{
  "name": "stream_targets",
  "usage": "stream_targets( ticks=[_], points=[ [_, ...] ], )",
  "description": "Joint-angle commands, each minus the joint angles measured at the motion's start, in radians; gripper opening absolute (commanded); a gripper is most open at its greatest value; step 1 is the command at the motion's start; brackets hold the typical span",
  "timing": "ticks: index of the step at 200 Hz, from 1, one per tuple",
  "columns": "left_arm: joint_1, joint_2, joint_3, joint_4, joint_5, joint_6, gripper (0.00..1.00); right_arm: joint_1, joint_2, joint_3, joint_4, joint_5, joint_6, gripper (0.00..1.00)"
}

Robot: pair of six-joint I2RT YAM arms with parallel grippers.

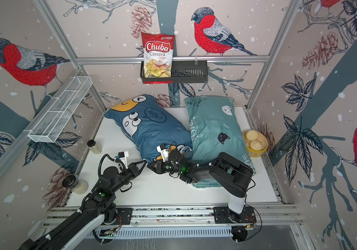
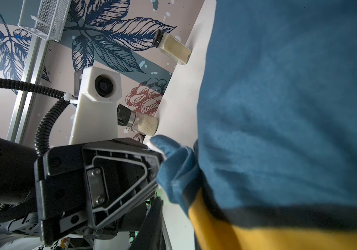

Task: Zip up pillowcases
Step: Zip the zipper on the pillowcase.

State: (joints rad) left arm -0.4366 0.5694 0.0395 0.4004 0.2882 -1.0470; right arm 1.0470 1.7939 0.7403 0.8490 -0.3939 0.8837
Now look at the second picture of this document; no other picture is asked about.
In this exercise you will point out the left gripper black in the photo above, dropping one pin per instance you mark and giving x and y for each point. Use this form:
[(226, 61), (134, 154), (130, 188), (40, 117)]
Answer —
[(96, 189)]

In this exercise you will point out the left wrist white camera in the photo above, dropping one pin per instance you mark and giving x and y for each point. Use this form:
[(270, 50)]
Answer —
[(96, 116)]

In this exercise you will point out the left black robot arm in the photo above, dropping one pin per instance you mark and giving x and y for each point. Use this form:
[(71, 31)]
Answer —
[(18, 203)]

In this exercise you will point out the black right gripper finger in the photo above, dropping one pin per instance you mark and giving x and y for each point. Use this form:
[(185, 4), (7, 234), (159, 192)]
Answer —
[(150, 236)]

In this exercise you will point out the blue cartoon pillow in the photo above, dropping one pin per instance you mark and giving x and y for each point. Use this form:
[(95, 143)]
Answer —
[(275, 163)]

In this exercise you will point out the white mesh wall basket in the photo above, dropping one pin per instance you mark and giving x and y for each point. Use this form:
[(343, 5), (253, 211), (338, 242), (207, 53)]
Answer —
[(44, 18)]

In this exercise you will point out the glass jar black lid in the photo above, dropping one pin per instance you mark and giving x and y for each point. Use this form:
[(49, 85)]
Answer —
[(172, 47)]

